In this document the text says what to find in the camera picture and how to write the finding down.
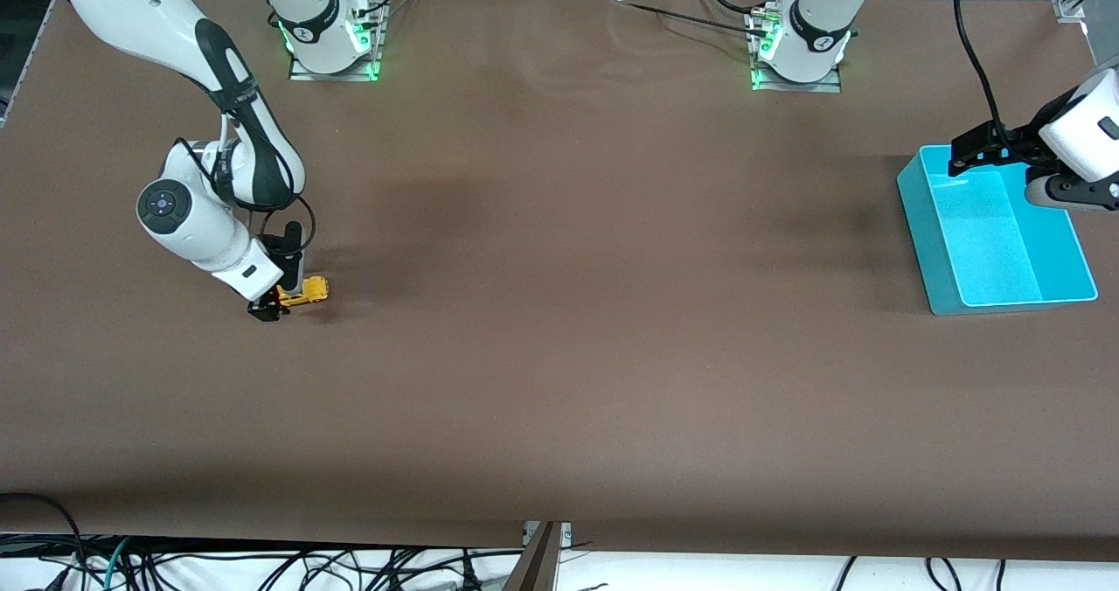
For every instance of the brown table cover sheet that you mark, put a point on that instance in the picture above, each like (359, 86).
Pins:
(559, 355)

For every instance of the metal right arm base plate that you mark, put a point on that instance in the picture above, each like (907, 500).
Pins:
(337, 73)

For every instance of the yellow beetle toy car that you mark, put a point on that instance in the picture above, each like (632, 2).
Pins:
(313, 291)

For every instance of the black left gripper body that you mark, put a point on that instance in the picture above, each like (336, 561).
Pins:
(1019, 146)

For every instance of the cyan plastic bin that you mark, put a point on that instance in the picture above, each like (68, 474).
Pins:
(997, 250)

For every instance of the aluminium profile leg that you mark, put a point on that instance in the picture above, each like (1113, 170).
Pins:
(533, 569)

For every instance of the silver corner bracket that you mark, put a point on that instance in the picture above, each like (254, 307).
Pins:
(566, 532)

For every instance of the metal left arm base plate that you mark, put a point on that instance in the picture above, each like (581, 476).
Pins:
(795, 86)

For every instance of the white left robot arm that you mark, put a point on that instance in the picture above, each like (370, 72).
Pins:
(817, 23)

